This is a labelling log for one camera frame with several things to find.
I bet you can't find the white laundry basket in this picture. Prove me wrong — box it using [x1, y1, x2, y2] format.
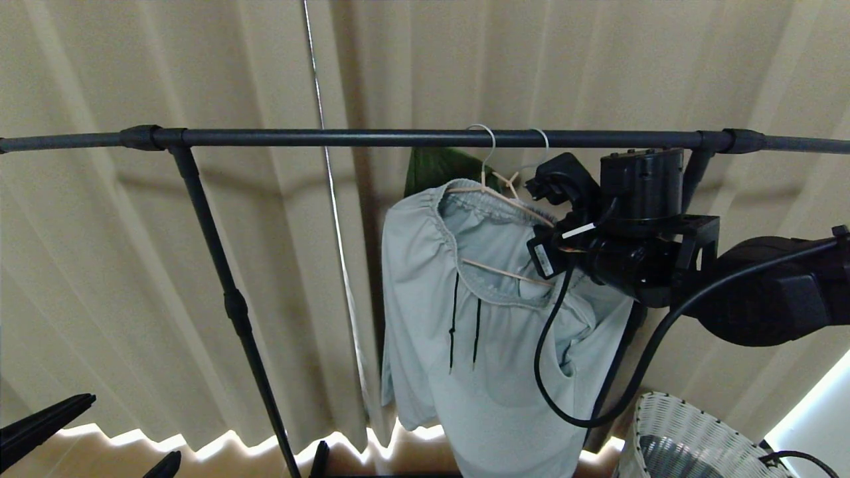
[614, 392, 841, 478]

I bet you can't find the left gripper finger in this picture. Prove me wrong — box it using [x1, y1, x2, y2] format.
[143, 450, 181, 478]
[0, 394, 97, 465]

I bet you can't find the blue-grey garment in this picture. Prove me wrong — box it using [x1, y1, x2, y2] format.
[381, 178, 635, 478]

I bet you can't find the black cable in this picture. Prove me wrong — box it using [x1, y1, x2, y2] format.
[533, 239, 841, 429]

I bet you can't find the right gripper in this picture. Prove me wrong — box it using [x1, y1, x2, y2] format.
[527, 226, 675, 307]

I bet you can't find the black clothes rack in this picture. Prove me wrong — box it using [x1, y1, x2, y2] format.
[0, 125, 850, 478]

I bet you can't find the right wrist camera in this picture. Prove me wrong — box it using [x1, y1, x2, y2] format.
[525, 153, 603, 212]

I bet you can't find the pink clothes hanger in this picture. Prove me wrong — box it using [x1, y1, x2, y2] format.
[446, 124, 557, 287]
[491, 128, 555, 200]

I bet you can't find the green long-sleeved shirt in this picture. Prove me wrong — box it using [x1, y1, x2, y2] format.
[404, 147, 503, 198]

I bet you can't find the beige curtain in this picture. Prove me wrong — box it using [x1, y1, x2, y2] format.
[0, 0, 850, 452]

